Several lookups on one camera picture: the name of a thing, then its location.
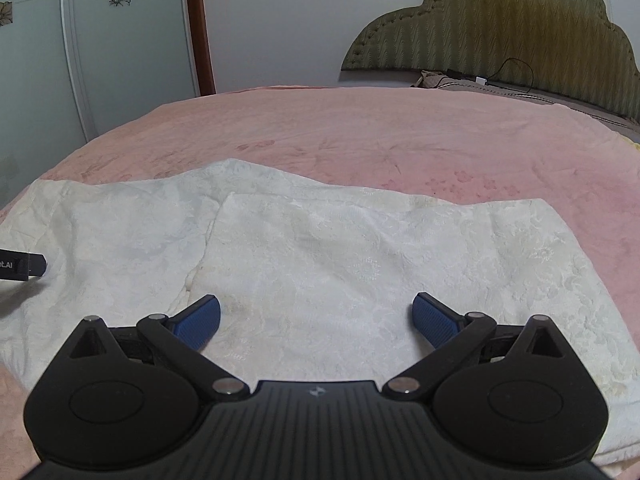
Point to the brown grey pillow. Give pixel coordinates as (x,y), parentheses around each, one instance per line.
(550,100)

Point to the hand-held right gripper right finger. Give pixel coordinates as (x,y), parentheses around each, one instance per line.
(432,321)

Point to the white pants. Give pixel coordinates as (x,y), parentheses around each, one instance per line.
(350,260)

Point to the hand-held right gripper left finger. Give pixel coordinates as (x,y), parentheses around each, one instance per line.
(200,321)

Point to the pink blanket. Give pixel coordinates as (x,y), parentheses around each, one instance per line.
(350,130)

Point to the brown wooden door frame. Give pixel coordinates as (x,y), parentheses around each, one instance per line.
(202,30)

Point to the flower-print wardrobe door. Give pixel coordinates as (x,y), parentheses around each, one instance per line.
(125,50)

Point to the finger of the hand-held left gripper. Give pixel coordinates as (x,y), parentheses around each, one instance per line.
(39,265)

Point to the olive padded headboard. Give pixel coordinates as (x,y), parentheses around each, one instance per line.
(510,15)

